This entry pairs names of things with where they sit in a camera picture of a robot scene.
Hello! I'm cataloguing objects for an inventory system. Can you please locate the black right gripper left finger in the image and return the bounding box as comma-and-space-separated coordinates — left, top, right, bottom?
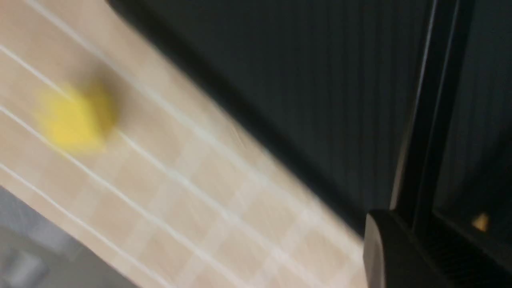
363, 210, 453, 288

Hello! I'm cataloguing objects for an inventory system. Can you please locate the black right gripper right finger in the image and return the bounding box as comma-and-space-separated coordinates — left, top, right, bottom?
424, 213, 511, 288

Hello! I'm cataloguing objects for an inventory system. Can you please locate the yellow block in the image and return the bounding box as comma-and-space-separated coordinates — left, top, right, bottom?
35, 82, 118, 154

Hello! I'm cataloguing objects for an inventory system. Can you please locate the black chopstick diagonal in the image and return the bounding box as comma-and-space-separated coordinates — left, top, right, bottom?
390, 0, 475, 231

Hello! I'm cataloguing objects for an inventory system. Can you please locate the black plastic tray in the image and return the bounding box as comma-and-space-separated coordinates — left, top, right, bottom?
108, 0, 511, 259

